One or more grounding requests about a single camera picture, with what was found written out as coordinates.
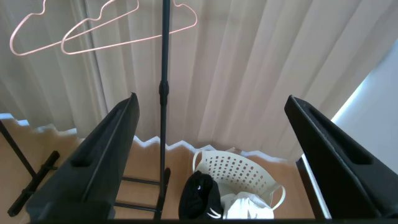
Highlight black clothes rack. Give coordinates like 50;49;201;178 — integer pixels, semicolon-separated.
0;0;172;220

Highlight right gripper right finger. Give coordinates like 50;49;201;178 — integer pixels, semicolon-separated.
284;95;398;220

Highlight white garment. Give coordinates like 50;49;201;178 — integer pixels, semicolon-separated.
220;191;275;220

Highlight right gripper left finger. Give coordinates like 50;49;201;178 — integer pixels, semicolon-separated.
25;92;141;221

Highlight beige curtain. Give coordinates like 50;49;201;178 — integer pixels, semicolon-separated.
0;0;398;162

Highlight black shorts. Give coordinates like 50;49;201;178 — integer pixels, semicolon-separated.
178;170;224;220

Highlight white laundry basket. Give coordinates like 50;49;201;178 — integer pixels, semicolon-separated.
192;148;286;220

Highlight pink clothes hanger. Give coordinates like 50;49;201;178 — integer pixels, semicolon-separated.
60;0;198;56
9;0;140;57

